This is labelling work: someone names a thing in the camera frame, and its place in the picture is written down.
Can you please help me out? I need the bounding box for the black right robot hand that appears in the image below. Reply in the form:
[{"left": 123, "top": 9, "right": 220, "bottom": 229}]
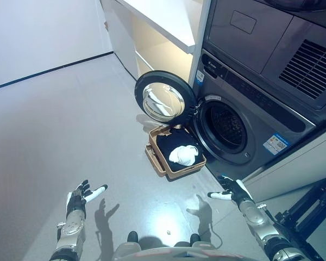
[{"left": 208, "top": 175, "right": 254, "bottom": 204}]

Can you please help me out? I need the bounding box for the grey robot torso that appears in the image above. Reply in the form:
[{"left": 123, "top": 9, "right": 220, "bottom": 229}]
[{"left": 130, "top": 248, "right": 236, "bottom": 261}]

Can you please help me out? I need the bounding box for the white garment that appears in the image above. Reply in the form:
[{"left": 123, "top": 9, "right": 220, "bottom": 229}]
[{"left": 168, "top": 145, "right": 199, "bottom": 166}]

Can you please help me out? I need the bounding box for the grey front-load washing machine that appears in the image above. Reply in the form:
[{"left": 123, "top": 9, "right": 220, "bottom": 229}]
[{"left": 190, "top": 48, "right": 316, "bottom": 181}]

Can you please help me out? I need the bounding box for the round washing machine door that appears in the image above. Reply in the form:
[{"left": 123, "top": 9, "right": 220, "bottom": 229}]
[{"left": 134, "top": 70, "right": 198, "bottom": 126}]

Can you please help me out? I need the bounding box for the silver right robot leg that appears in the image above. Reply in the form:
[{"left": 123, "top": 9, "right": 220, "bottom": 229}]
[{"left": 191, "top": 241, "right": 217, "bottom": 261}]

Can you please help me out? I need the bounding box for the grey dryer unit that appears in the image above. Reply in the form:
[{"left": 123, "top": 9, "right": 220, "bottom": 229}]
[{"left": 201, "top": 0, "right": 326, "bottom": 125}]

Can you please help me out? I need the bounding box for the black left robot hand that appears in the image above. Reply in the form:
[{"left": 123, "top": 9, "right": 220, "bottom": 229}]
[{"left": 66, "top": 179, "right": 109, "bottom": 218}]

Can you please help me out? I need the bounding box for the white shelf cabinet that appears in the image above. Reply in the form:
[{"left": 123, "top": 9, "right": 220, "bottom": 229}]
[{"left": 99, "top": 0, "right": 212, "bottom": 90}]

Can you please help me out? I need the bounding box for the dark navy garment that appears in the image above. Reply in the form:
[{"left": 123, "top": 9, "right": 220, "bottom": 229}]
[{"left": 155, "top": 128, "right": 205, "bottom": 172}]

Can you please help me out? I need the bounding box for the thin floor cable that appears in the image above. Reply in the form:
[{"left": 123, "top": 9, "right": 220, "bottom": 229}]
[{"left": 205, "top": 221, "right": 224, "bottom": 247}]

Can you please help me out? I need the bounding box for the blue white info sticker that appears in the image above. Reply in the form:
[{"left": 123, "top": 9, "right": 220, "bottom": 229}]
[{"left": 262, "top": 132, "right": 291, "bottom": 156}]

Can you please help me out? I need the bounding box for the black metal frame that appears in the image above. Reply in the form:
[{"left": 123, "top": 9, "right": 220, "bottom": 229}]
[{"left": 274, "top": 178, "right": 326, "bottom": 261}]

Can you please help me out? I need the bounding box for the brown wicker laundry basket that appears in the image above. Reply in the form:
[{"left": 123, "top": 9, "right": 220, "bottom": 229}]
[{"left": 145, "top": 125, "right": 207, "bottom": 181}]

